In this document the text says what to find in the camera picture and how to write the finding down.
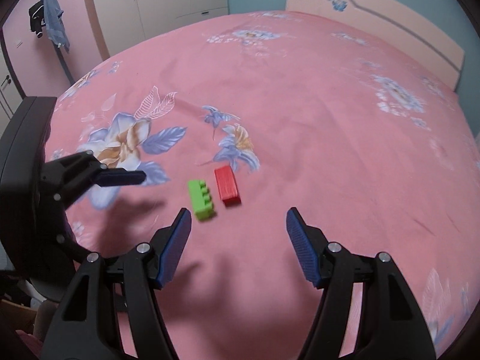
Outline light green toy brick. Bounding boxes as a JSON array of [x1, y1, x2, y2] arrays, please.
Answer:
[[188, 180, 215, 221]]

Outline red rectangular block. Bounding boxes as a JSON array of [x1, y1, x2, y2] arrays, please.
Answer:
[[214, 165, 241, 206]]

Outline blue hanging towel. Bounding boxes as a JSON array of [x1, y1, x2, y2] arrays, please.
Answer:
[[41, 0, 70, 52]]

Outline black hanging bag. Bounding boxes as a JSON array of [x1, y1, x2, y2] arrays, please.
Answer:
[[28, 1, 45, 38]]

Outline pink floral bed sheet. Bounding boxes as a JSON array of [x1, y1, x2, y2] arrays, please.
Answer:
[[46, 11, 479, 359]]

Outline white wardrobe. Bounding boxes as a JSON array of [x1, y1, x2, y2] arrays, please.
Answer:
[[85, 0, 229, 59]]

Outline pink wooden headboard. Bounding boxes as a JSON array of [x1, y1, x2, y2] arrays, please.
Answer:
[[286, 0, 465, 90]]

